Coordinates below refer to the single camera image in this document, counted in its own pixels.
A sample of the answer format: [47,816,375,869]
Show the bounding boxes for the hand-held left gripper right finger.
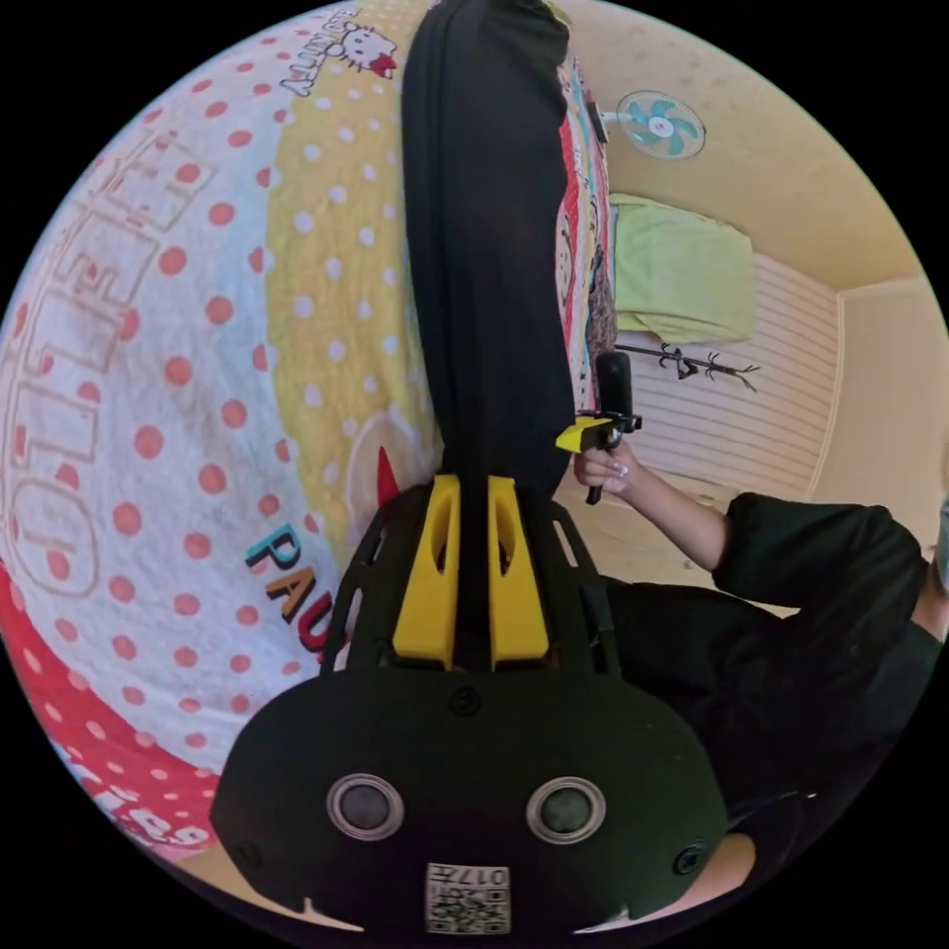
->
[486,476,551,665]

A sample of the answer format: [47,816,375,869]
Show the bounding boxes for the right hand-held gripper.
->
[555,409,645,507]

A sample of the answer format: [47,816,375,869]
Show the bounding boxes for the black pants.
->
[401,0,588,672]

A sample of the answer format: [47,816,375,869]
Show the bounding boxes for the person's body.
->
[589,414,949,891]

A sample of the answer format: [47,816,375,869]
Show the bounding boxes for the green curtain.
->
[609,192,754,345]

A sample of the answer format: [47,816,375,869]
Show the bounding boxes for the person's right hand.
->
[573,440,642,499]

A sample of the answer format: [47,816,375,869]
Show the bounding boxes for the black coat stand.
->
[613,341,763,393]

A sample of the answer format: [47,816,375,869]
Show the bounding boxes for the bed with dotted printed quilt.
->
[0,0,621,870]

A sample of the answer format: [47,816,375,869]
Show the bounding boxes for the person's right forearm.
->
[625,465,736,574]

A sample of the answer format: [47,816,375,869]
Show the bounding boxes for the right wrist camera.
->
[595,351,634,421]

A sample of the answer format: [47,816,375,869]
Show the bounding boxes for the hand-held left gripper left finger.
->
[391,474,462,662]

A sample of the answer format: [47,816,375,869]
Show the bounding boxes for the white fan with teal blades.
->
[589,89,708,161]

